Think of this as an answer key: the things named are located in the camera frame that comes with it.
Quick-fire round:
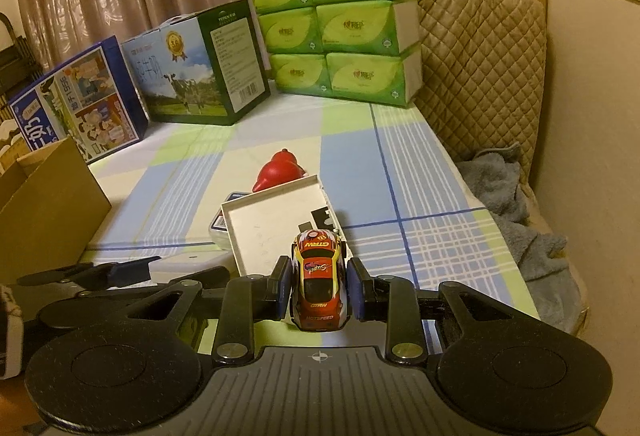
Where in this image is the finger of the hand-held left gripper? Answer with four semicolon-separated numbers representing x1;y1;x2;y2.
150;266;232;289
15;257;162;292

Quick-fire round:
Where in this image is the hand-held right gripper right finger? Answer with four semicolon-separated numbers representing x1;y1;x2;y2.
347;257;506;365

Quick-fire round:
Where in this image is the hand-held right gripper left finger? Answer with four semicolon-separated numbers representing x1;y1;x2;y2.
122;256;293;365

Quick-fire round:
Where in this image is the white rectangular case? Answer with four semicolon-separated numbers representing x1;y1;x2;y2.
149;251;234;275

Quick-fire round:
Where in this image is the orange toy car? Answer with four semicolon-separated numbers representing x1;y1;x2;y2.
290;229;351;332

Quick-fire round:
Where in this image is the brown cardboard box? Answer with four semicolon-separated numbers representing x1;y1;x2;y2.
0;136;112;284

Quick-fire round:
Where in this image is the red toy figure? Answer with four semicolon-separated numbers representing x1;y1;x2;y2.
252;147;307;193

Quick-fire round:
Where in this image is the white box lid tray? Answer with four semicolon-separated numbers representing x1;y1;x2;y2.
221;173;346;278

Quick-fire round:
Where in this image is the checked tablecloth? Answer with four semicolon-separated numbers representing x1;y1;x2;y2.
80;91;543;352

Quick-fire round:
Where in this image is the blue milk carton case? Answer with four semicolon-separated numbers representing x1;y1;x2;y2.
9;36;149;165

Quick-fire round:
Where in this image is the grey blanket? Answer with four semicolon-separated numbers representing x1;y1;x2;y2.
457;143;583;322

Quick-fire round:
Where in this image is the green cow print milk case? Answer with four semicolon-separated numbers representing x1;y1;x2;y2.
121;0;272;126

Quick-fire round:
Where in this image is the beige quilted sofa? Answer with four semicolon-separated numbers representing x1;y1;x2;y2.
415;0;591;337

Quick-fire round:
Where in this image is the stack of green tissue packets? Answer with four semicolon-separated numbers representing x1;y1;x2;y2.
247;0;423;108

